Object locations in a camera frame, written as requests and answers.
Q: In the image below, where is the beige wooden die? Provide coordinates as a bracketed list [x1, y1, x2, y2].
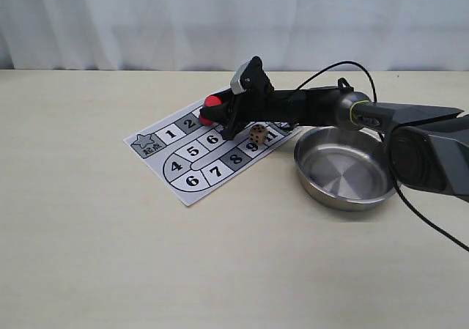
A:
[249, 124, 267, 145]

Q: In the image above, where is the red cylinder game piece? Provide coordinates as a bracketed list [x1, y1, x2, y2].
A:
[199, 95, 222, 126]

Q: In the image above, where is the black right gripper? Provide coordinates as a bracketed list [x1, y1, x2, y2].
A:
[211, 59, 310, 141]

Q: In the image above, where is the round steel bowl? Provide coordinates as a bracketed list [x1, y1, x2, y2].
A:
[293, 127, 396, 212]

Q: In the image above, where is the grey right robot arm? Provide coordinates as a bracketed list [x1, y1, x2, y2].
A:
[200, 56, 468, 200]

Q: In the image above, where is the numbered paper game board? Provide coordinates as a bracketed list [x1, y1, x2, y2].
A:
[124, 99, 301, 206]

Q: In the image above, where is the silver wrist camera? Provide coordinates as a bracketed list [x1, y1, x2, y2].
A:
[229, 57, 262, 95]

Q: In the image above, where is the white backdrop curtain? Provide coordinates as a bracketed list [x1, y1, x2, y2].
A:
[1, 0, 468, 70]

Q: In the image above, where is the black camera cable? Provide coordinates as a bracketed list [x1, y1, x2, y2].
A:
[295, 60, 469, 253]

